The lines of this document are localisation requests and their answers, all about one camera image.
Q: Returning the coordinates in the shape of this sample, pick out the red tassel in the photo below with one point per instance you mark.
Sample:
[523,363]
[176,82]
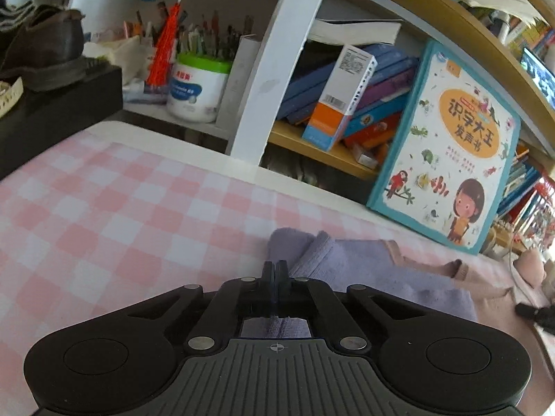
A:
[167,52]

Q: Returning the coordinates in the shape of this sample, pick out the row of slanted thin books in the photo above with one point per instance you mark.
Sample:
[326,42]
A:
[516,177]

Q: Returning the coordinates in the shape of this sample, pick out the pink plush toy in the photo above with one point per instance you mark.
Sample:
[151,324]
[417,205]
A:
[531,266]

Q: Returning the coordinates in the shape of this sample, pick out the white can with green lid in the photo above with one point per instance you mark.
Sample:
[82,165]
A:
[197,91]

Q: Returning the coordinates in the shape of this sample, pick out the row of colourful books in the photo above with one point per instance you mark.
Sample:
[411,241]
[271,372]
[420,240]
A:
[533,34]

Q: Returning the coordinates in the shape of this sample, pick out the white cloth bag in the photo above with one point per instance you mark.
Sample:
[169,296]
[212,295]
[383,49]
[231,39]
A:
[121,58]

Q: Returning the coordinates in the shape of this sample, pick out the teal children's picture book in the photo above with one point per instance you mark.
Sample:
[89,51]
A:
[442,160]

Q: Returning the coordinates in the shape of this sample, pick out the smartphone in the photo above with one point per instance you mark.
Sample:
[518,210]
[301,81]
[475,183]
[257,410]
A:
[540,73]

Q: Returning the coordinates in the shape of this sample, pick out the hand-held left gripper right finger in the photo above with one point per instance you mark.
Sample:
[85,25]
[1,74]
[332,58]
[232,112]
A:
[281,284]

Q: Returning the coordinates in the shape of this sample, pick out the thick grey paperback book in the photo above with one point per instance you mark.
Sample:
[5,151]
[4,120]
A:
[355,32]

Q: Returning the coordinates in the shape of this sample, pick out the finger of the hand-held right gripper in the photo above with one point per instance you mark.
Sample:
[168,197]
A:
[540,315]

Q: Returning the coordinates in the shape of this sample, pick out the white and orange toothbrush box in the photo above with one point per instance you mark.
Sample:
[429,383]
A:
[338,95]

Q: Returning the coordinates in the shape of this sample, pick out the stack of blue books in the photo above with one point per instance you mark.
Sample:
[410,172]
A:
[390,73]

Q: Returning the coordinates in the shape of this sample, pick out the wooden bookshelf with white posts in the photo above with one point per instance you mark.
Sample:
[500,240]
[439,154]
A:
[277,73]

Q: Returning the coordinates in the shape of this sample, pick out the bundle of pens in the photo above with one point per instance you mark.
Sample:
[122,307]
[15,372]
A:
[203,30]

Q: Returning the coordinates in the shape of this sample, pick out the purple and pink sweater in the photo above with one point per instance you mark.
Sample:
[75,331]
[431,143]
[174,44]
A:
[360,268]

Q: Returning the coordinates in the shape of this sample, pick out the orange picture book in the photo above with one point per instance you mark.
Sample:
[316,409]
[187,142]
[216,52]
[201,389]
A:
[373,132]

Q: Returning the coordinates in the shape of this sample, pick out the white wristwatch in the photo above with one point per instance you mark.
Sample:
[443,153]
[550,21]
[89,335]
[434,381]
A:
[9,95]

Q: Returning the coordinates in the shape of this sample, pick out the pink checked cartoon table mat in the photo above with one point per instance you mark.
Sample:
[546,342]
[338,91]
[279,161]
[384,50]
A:
[108,208]

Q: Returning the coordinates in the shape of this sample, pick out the black box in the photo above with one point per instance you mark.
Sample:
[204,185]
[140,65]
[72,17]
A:
[56,112]

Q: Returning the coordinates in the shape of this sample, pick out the brown leather shoe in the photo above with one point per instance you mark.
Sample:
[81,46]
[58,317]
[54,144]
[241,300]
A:
[43,52]

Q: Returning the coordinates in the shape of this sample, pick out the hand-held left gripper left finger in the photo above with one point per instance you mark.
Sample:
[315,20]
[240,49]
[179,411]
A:
[269,284]

